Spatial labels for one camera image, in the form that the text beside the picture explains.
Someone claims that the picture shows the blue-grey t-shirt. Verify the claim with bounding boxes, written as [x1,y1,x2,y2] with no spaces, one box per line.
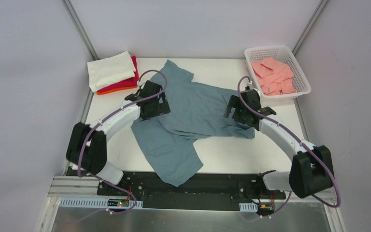
[131,60,254,187]

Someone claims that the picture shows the right white cable duct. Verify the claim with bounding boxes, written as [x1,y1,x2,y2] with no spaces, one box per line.
[239,203,258,213]

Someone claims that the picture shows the orange folded t-shirt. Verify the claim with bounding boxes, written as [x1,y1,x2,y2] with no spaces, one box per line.
[96,71,141,96]

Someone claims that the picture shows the white plastic basket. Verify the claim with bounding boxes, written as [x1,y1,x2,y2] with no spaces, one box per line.
[244,45,312,102]

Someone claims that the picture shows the purple cable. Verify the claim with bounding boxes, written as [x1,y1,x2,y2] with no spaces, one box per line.
[237,75,342,219]
[76,69,169,216]

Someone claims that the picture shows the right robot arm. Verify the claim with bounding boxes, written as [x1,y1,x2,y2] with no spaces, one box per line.
[224,89,338,198]

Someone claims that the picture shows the aluminium frame rail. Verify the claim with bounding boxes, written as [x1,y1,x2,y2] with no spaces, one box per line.
[48,176,99,197]

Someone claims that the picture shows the white folded t-shirt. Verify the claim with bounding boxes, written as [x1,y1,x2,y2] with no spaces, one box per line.
[87,51,136,92]

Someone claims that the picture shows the pink t-shirt in basket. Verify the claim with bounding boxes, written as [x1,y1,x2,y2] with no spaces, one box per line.
[251,57,297,96]

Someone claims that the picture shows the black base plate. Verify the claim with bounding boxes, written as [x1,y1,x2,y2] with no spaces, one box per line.
[97,172,286,211]

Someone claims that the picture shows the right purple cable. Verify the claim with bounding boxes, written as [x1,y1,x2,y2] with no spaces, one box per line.
[237,75,342,219]

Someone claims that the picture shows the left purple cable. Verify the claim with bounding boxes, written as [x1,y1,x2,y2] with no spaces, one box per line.
[76,69,169,216]

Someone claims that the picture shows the white cable duct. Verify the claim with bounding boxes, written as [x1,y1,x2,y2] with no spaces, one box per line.
[59,197,143,209]
[239,203,258,213]

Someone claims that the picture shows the red folded t-shirt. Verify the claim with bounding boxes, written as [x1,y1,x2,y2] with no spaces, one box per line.
[100,56,140,93]

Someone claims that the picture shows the left white cable duct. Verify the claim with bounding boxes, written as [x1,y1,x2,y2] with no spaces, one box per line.
[59,197,143,209]

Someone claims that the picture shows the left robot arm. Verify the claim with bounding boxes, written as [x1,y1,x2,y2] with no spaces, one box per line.
[66,81,170,196]

